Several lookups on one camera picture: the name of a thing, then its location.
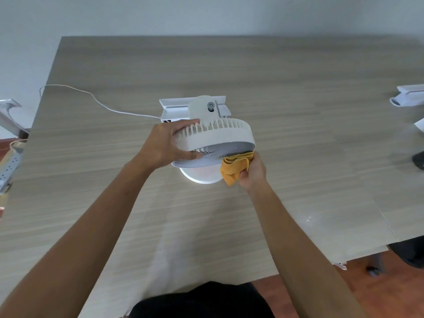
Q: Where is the person's left hand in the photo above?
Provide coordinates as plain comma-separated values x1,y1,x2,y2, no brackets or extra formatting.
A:
139,119,204,170

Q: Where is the person's right hand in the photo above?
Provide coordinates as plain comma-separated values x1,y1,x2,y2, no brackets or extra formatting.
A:
239,151,267,192

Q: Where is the yellow cleaning cloth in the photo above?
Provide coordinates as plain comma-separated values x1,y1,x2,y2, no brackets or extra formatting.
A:
220,151,255,187

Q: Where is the white desk fan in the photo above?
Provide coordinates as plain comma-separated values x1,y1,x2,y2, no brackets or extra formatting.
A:
171,95,256,185

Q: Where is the person's left forearm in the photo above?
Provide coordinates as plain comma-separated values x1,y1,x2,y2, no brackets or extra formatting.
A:
0,155,156,318

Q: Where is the person's right forearm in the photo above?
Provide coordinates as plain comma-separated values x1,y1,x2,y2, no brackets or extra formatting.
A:
247,182,368,318

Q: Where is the person's black clothing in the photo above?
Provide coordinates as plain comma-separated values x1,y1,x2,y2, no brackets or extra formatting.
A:
127,281,275,318

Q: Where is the black office chair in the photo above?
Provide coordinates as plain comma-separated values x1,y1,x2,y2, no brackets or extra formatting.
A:
366,236,424,277

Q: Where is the grey power strip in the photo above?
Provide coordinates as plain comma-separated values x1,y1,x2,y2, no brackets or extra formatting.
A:
0,150,24,192

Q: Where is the grey metal table leg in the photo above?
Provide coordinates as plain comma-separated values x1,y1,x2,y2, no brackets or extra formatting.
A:
0,98,30,136

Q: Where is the white cable tray box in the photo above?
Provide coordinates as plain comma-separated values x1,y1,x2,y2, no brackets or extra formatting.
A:
159,96,231,124

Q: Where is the white power cable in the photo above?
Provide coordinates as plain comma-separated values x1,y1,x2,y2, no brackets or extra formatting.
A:
39,84,163,119

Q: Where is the white desk clamp bracket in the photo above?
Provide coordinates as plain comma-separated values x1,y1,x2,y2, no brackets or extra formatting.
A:
389,84,424,107

